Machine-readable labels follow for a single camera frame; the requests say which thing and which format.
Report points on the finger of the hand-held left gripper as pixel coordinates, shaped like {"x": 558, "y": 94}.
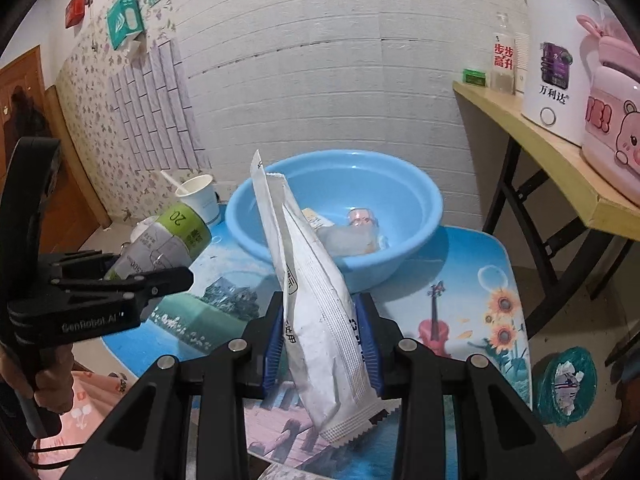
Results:
{"x": 150, "y": 282}
{"x": 75, "y": 264}

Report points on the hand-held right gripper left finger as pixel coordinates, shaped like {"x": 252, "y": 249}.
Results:
{"x": 272, "y": 360}

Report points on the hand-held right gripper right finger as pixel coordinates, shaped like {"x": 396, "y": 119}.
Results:
{"x": 367, "y": 350}

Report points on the green and white canister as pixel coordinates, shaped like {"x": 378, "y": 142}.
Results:
{"x": 170, "y": 240}

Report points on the white packet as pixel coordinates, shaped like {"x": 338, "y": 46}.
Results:
{"x": 320, "y": 340}

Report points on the clear snack packet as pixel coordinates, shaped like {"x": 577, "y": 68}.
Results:
{"x": 377, "y": 242}

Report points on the clear plastic bag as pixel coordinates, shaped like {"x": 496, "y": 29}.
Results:
{"x": 290, "y": 472}
{"x": 342, "y": 240}

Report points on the pink pig-nose toy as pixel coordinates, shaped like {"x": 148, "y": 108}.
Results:
{"x": 362, "y": 217}

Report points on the small yellow box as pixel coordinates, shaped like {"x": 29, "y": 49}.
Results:
{"x": 317, "y": 220}

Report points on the blue plastic basin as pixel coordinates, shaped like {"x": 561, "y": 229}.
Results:
{"x": 400, "y": 200}

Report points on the picture-printed desktop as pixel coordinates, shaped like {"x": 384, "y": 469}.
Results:
{"x": 450, "y": 270}

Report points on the person's left hand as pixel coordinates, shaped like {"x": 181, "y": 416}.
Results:
{"x": 52, "y": 380}

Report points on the wooden door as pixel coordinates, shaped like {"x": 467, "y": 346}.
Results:
{"x": 75, "y": 210}

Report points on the pink floral cloth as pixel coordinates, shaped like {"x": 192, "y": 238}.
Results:
{"x": 95, "y": 400}

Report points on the white paper cup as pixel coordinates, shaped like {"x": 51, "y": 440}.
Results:
{"x": 202, "y": 205}

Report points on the white plastic spoon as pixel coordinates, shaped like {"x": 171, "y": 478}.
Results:
{"x": 170, "y": 180}

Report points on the crumpled paper waste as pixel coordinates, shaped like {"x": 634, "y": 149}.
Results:
{"x": 567, "y": 385}

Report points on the green mesh waste basket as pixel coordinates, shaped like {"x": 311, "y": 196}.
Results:
{"x": 590, "y": 375}

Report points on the green tissue packet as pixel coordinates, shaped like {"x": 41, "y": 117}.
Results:
{"x": 125, "y": 20}

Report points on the yellow wooden side table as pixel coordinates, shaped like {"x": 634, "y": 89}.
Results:
{"x": 505, "y": 110}

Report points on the small green box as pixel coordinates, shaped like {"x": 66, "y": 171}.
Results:
{"x": 474, "y": 77}

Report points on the clear bottle with red label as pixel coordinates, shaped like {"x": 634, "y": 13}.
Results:
{"x": 502, "y": 60}

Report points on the pink cartoon kettle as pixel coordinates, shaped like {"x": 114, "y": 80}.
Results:
{"x": 615, "y": 110}

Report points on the white electric kettle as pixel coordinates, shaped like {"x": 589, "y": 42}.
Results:
{"x": 555, "y": 35}

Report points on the red wall box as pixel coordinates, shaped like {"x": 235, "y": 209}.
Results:
{"x": 75, "y": 10}

